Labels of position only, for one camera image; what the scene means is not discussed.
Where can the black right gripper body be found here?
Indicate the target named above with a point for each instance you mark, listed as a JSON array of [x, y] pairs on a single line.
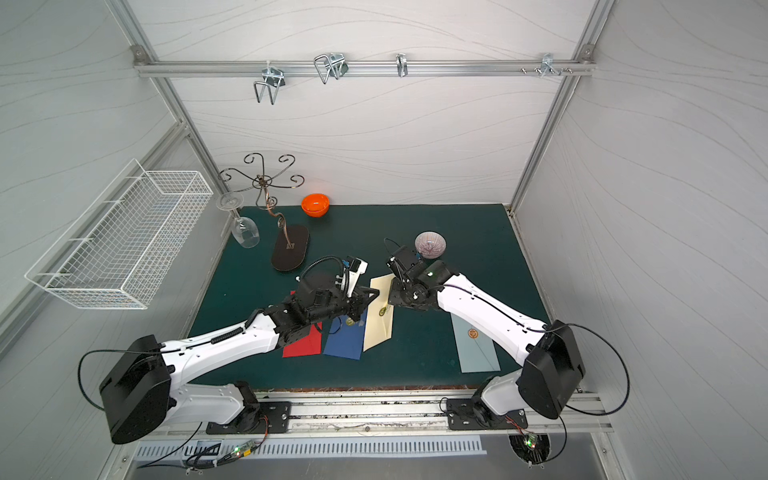
[[398, 267]]

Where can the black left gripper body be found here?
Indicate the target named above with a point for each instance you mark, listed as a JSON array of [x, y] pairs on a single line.
[[354, 297]]

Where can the cream yellow envelope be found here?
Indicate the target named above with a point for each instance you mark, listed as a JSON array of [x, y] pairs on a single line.
[[379, 314]]

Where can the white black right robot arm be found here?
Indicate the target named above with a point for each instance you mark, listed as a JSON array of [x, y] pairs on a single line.
[[551, 365]]

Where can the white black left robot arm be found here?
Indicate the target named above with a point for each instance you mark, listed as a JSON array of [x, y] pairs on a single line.
[[154, 384]]

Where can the blue envelope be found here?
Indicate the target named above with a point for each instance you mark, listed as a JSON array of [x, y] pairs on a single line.
[[345, 338]]

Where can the red envelope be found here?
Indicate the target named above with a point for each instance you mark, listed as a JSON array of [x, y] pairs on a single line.
[[310, 345]]

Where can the light teal envelope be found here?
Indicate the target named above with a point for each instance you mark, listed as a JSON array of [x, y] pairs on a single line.
[[476, 351]]

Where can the pink striped glass bowl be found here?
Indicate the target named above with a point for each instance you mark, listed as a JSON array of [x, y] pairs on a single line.
[[430, 245]]

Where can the copper wine glass stand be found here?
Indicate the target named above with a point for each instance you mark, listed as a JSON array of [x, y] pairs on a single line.
[[292, 241]]

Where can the orange bowl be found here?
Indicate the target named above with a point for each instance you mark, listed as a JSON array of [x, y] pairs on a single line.
[[315, 205]]

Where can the clear wine glass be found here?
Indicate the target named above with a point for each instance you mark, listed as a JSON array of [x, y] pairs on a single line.
[[243, 229]]

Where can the small green circuit board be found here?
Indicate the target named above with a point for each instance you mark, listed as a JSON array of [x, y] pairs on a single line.
[[245, 449]]

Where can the small metal hook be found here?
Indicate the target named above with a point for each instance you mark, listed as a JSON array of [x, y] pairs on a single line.
[[401, 65]]

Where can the white vented strip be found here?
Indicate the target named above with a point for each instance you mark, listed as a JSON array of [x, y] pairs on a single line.
[[323, 447]]

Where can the metal double hook left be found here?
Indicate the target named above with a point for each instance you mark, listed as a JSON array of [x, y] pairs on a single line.
[[268, 87]]

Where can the metal double hook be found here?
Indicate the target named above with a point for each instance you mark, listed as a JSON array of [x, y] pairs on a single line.
[[330, 65], [268, 87]]

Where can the metal double hook middle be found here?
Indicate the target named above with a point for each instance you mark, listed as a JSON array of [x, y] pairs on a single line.
[[330, 65]]

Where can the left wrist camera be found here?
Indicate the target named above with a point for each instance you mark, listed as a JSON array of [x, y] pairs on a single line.
[[354, 268]]

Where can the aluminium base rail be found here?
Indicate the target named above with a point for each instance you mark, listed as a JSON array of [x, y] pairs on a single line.
[[408, 412]]

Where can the white wire basket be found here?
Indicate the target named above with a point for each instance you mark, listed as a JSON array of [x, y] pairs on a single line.
[[116, 254]]

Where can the aluminium overhead rail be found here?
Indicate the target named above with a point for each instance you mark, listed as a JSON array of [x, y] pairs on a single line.
[[357, 68]]

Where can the metal bracket hook right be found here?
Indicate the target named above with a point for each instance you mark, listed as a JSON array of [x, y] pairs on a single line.
[[547, 68]]

